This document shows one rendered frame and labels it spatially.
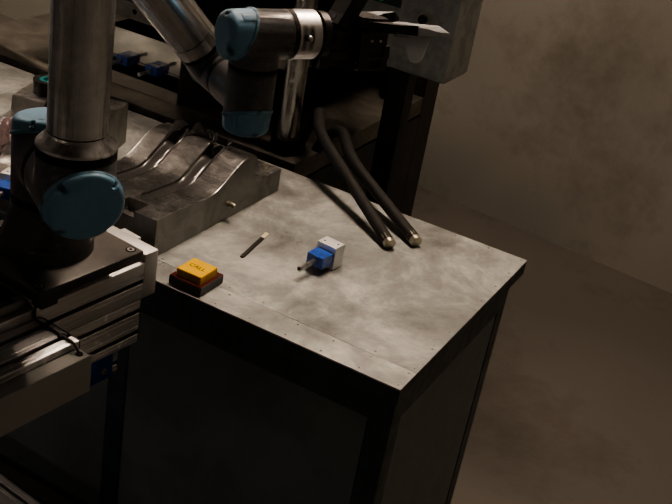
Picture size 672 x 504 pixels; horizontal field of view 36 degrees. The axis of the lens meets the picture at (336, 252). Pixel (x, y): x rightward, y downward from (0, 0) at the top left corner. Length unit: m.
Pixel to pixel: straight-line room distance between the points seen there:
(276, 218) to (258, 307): 0.42
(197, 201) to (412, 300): 0.52
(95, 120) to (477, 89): 3.25
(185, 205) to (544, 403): 1.64
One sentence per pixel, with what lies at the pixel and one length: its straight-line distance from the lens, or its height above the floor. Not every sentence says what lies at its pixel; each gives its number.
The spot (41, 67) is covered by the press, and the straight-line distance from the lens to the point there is 3.33.
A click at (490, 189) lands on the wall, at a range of 4.67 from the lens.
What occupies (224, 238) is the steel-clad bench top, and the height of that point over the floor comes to 0.80.
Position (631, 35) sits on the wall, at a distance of 4.28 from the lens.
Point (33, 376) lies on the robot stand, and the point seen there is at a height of 0.95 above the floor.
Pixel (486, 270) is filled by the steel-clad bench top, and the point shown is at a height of 0.80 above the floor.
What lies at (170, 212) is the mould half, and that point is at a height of 0.89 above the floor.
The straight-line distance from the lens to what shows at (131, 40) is 3.17.
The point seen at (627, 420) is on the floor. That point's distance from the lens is 3.56.
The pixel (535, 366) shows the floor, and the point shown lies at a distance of 3.67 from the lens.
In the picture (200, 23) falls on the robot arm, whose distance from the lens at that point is 1.65.
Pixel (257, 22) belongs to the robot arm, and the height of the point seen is 1.46.
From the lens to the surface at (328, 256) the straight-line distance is 2.24.
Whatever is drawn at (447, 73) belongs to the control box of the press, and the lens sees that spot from 2.74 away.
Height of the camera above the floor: 1.87
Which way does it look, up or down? 27 degrees down
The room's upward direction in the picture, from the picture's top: 10 degrees clockwise
